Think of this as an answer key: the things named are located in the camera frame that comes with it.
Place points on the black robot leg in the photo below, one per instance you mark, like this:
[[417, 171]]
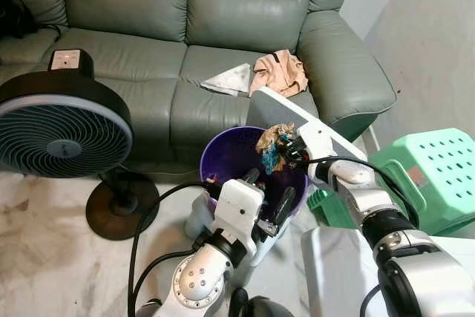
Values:
[[263, 306]]

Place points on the purple bin liner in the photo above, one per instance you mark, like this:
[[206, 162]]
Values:
[[230, 154]]

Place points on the brown blue trash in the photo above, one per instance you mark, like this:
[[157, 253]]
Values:
[[269, 146]]

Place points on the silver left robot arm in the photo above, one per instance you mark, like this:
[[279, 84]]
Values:
[[197, 280]]

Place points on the grey bin lid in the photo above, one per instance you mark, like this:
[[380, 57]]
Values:
[[278, 109]]

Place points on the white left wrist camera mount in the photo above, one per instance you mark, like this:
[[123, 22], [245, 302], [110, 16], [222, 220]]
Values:
[[237, 209]]

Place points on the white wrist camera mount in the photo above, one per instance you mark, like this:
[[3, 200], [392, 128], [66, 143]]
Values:
[[237, 209], [323, 139]]

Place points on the green plastic stool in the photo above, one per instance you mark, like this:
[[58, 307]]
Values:
[[438, 176]]

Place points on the black standing fan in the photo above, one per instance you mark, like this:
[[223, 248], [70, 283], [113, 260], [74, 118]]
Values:
[[63, 135]]

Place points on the grey rubbish bin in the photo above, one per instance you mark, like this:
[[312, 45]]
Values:
[[197, 217]]

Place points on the white metal frame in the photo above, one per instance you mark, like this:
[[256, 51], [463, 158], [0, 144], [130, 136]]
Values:
[[369, 140]]

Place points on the white table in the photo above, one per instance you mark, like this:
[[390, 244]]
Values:
[[334, 272]]

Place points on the green leather sofa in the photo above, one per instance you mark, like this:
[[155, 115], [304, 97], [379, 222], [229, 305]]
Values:
[[245, 12]]

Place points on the beige crumpled cloth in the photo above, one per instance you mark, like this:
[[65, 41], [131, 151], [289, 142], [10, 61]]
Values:
[[280, 73]]

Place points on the white tissue paper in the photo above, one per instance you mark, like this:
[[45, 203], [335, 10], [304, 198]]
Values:
[[231, 79]]

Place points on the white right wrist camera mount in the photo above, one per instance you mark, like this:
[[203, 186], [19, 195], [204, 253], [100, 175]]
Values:
[[323, 139]]

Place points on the black bag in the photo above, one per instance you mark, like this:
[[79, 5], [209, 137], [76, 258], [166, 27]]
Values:
[[13, 16]]

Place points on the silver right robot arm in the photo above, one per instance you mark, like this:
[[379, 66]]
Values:
[[423, 272]]

